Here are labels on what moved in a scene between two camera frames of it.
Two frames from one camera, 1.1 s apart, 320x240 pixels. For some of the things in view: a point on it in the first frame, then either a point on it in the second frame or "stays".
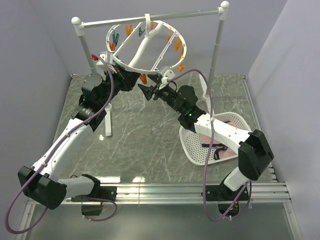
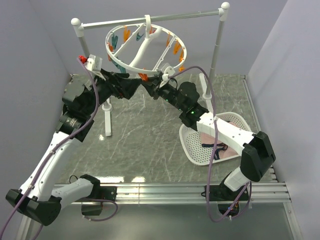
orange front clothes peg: x=143 y=77 stays
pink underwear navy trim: x=221 y=150 stays
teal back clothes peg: x=141 y=32 -> x=138 y=37
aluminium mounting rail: x=260 y=193 stays
